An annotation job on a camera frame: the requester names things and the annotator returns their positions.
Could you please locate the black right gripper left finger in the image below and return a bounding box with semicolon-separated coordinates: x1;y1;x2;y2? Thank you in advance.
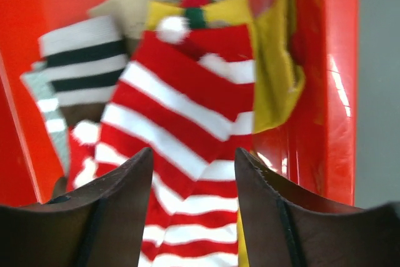
1;148;153;266

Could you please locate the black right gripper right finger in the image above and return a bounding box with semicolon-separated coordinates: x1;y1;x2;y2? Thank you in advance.
235;148;399;266

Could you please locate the red white striped sock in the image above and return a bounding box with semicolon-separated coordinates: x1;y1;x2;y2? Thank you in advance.
66;120;100;192
95;16;255;266

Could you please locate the red plastic bin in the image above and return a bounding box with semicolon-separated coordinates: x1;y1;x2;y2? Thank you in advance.
1;0;358;206

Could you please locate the yellow sock in bin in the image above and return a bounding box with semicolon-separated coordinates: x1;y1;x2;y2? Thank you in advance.
146;0;305;135

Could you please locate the black white striped sock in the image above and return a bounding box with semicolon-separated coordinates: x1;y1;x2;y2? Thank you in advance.
20;16;128;175

